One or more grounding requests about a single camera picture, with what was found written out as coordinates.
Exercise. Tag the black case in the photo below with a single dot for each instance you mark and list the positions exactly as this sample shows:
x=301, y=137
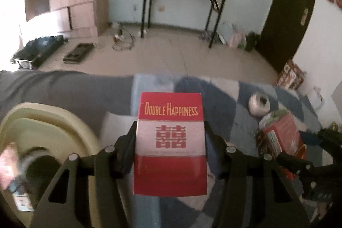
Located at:
x=40, y=49

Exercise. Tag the pink bag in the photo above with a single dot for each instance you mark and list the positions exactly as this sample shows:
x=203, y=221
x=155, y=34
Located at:
x=236, y=39

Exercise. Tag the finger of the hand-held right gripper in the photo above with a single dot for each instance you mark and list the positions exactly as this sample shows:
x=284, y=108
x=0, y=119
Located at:
x=296, y=164
x=328, y=138

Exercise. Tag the red box with white label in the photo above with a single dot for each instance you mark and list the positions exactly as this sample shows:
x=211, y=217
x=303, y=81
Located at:
x=286, y=137

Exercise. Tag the green printed packet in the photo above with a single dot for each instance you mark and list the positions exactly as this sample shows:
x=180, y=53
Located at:
x=275, y=117

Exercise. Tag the blue checked blanket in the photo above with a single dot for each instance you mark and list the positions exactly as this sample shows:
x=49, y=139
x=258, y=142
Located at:
x=232, y=99

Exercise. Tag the cream plastic basin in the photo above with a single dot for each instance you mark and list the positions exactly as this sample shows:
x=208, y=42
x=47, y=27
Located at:
x=53, y=113

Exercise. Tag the colourful printed packet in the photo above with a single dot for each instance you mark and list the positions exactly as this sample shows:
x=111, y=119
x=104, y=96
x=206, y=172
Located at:
x=10, y=172

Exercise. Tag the black keyboard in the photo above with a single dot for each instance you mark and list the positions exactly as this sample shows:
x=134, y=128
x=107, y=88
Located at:
x=78, y=53

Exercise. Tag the dark brown door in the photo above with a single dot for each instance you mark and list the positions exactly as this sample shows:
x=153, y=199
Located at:
x=288, y=17

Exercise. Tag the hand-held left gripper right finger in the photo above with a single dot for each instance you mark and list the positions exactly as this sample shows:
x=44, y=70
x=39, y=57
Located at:
x=216, y=156

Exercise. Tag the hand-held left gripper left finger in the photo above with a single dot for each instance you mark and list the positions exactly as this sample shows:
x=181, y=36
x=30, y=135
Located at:
x=125, y=153

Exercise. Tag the wall outlet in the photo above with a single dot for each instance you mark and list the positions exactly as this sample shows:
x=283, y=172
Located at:
x=160, y=8

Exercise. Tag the red patterned carton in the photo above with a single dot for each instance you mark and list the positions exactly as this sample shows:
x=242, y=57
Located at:
x=291, y=75

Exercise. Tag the red and white cigarette box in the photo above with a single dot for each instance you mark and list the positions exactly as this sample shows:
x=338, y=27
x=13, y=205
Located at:
x=171, y=164

